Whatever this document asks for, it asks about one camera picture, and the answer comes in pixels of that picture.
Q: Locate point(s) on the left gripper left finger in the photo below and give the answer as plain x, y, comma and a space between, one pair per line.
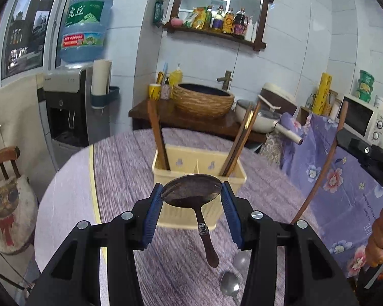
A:
130, 231

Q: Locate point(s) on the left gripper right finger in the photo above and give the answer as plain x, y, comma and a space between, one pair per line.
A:
255, 231

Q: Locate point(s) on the small steel spoon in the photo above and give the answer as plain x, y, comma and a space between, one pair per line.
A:
241, 261

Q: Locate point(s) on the oval steel spoon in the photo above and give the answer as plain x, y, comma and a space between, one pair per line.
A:
229, 285

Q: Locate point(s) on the round ladle spoon wooden handle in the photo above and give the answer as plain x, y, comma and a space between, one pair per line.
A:
194, 203

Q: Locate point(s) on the person's right hand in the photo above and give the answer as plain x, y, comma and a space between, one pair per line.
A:
374, 248

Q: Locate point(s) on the purple floral cloth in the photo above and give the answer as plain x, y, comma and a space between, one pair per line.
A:
348, 200

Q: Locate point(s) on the white microwave oven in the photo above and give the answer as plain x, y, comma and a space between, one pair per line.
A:
363, 120

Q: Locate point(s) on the cream plastic utensil holder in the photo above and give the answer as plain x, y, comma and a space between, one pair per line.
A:
198, 172

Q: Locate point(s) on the yellow roll package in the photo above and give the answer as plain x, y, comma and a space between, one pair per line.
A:
322, 94

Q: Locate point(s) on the wooden chair with cushion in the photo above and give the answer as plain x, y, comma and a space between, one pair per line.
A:
8, 167

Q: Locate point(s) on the cat print seat cushion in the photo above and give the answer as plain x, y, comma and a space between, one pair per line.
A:
18, 214

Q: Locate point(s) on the dark wooden counter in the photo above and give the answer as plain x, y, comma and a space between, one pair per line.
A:
170, 117

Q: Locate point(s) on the water dispenser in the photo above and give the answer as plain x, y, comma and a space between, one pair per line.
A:
73, 123

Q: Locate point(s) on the woven basket sink bowl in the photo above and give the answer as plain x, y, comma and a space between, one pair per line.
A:
202, 101

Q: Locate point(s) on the paper cup stack holder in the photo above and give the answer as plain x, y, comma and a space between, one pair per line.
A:
102, 93

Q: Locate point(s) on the brass faucet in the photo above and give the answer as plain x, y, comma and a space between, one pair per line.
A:
225, 80

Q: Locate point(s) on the yellow soap bottle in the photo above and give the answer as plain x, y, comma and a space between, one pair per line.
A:
175, 78

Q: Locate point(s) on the beige fabric cover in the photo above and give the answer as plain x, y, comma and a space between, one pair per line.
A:
20, 126

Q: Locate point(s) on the blue water bottle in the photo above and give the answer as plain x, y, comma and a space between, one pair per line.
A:
84, 31

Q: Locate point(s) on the window with shelves behind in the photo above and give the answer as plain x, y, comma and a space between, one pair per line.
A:
25, 36

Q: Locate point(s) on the white pan with handle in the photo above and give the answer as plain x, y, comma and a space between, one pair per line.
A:
267, 120

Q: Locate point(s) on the wooden wall shelf frame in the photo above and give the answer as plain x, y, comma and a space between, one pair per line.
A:
240, 21

